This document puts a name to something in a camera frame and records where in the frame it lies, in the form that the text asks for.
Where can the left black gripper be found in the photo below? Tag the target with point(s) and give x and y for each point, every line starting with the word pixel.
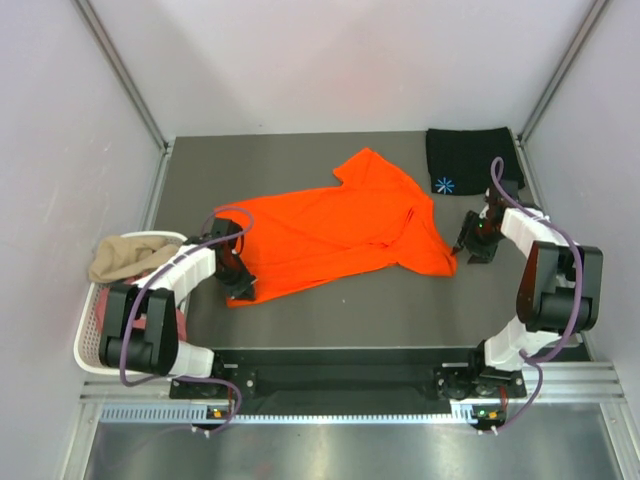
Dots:
pixel 244 289

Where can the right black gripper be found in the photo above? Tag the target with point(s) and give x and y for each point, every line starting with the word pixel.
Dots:
pixel 480 254

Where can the orange t shirt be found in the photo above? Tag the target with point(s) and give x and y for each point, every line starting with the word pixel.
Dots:
pixel 376 217

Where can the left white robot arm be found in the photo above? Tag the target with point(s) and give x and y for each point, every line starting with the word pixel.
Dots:
pixel 140 330

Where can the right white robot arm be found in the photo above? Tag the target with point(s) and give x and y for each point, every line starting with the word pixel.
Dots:
pixel 559 292

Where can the folded black t shirt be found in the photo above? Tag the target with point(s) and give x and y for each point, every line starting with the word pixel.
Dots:
pixel 459 161

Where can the pink t shirt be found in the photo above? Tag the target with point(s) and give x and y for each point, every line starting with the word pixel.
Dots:
pixel 102 305

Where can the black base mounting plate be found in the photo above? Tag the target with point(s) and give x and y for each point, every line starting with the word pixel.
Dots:
pixel 360 380

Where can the beige t shirt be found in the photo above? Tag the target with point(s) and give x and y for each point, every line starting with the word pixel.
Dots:
pixel 119 258

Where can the white laundry basket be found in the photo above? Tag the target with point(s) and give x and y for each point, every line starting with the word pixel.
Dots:
pixel 87 340

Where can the slotted cable duct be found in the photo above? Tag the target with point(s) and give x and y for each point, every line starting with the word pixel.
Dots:
pixel 205 414

